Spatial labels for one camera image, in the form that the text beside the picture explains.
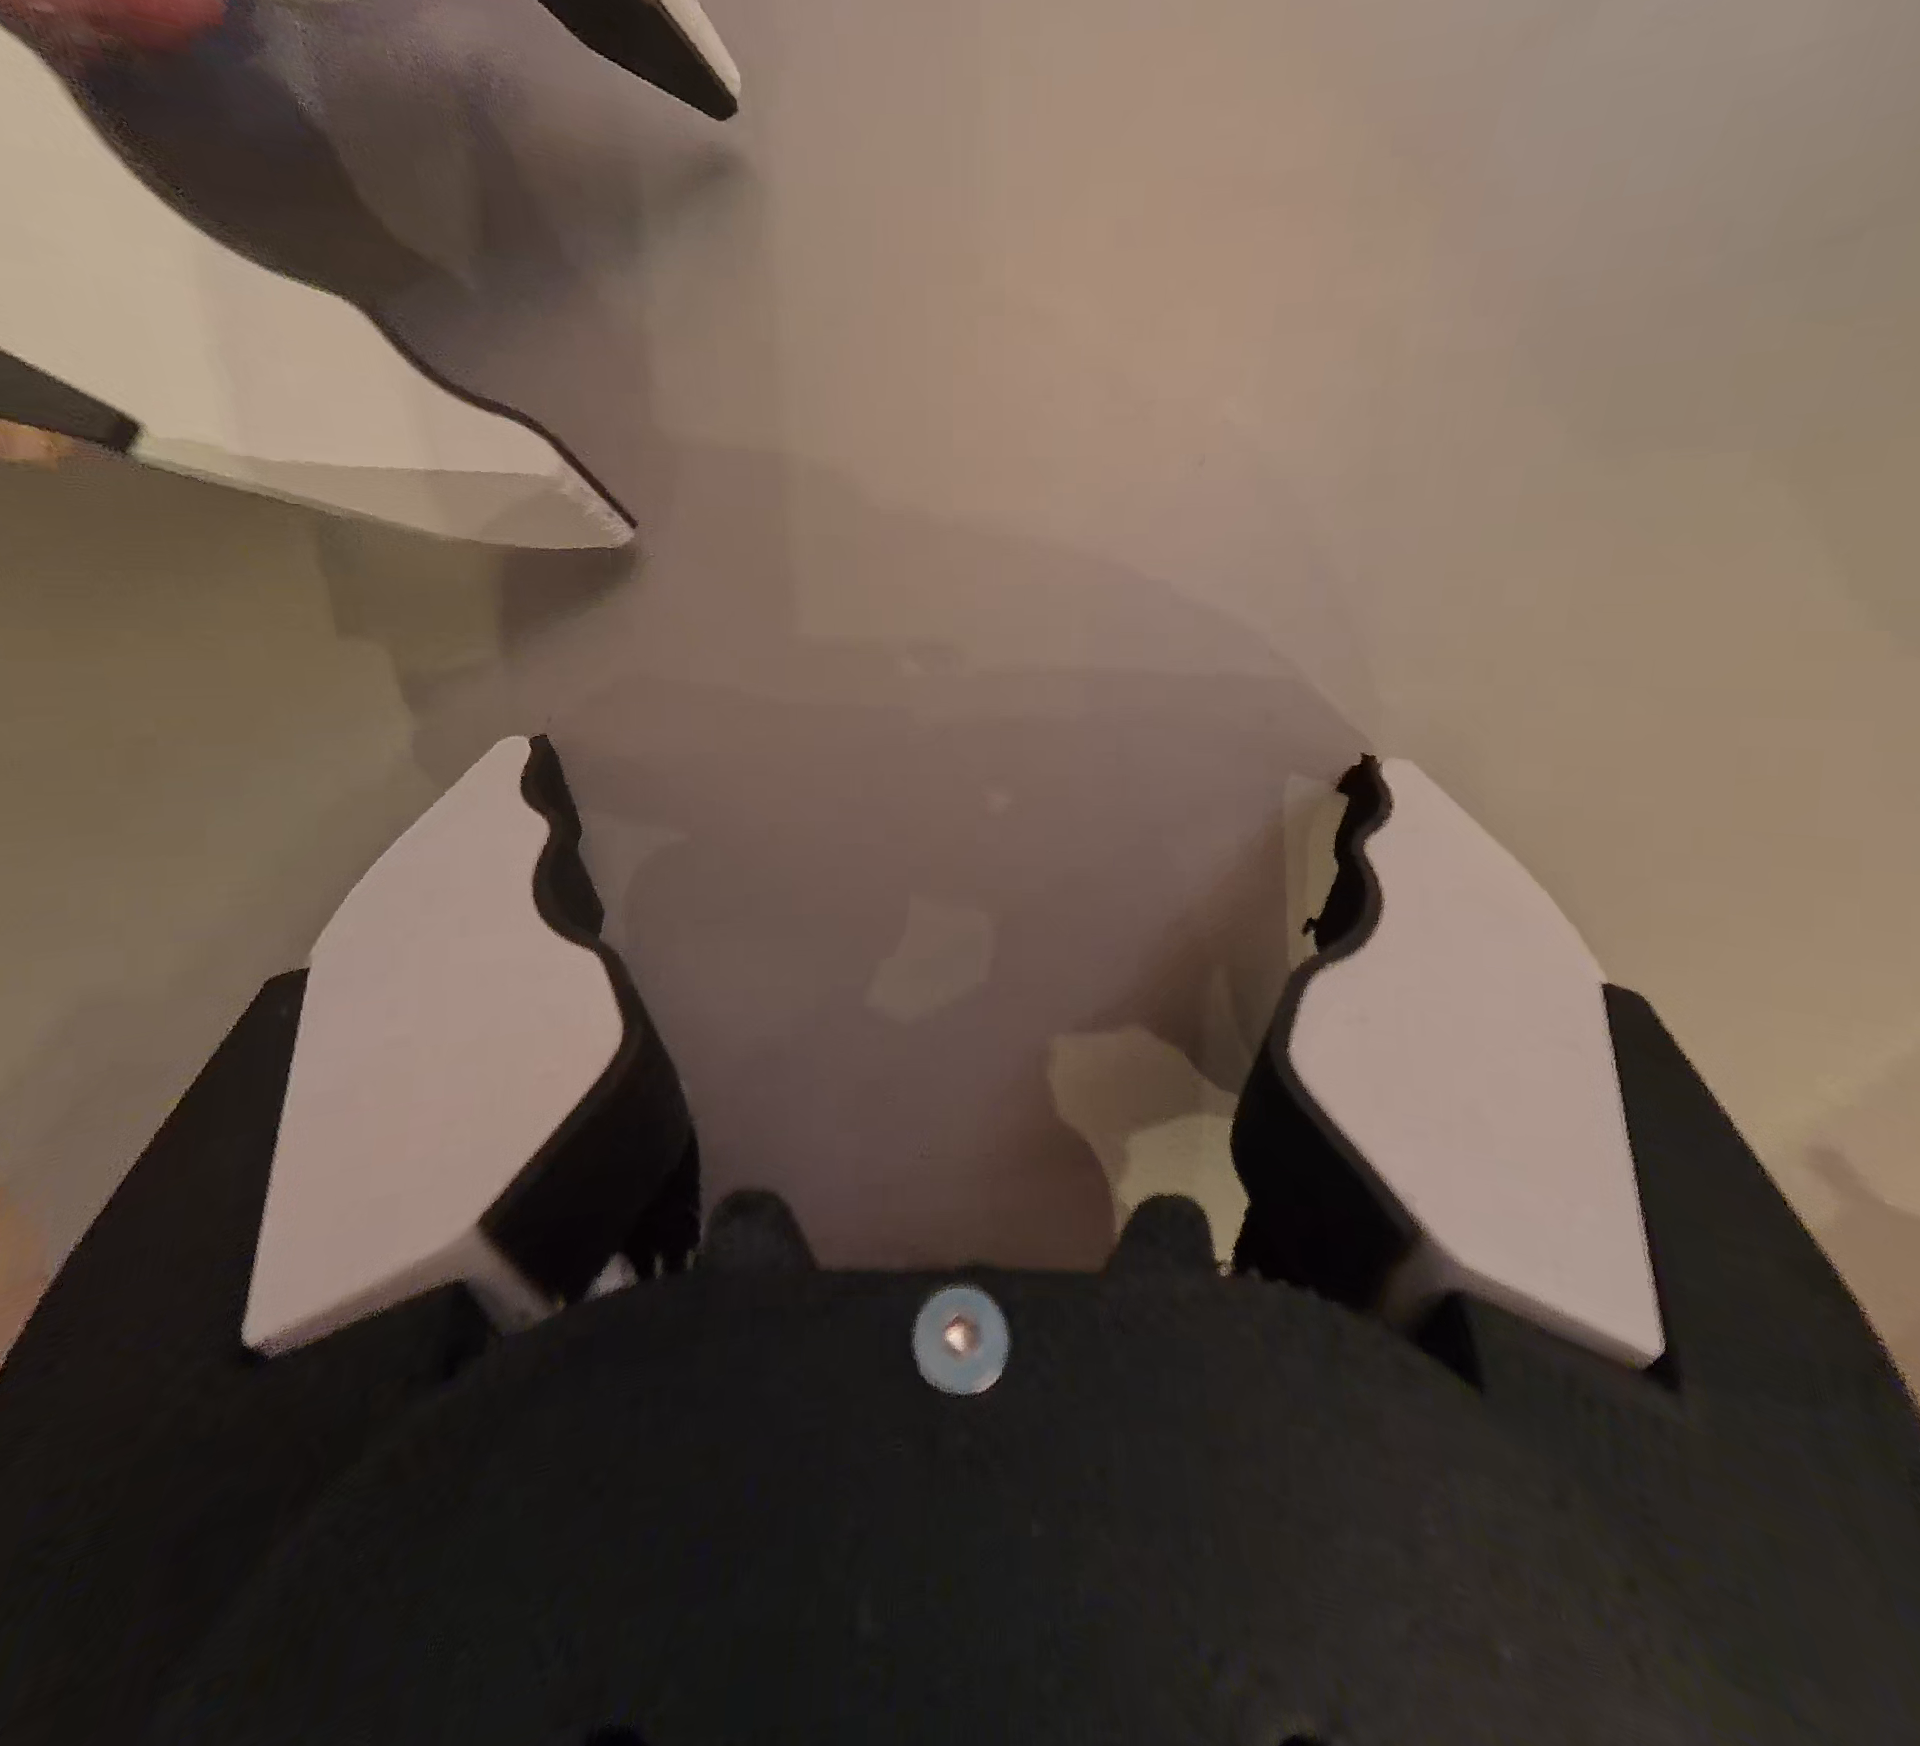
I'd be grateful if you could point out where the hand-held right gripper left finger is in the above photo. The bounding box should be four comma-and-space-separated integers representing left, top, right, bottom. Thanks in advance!
240, 734, 702, 1355

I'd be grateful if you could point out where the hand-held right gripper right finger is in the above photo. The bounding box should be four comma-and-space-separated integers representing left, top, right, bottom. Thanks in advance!
1231, 755, 1667, 1376

